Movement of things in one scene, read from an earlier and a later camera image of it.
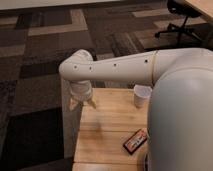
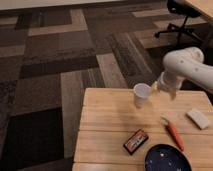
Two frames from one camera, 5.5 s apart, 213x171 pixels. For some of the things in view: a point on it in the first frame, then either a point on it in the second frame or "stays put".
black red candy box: (135, 141) stays put
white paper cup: (142, 95) stays put
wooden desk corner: (204, 7) stays put
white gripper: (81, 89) → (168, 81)
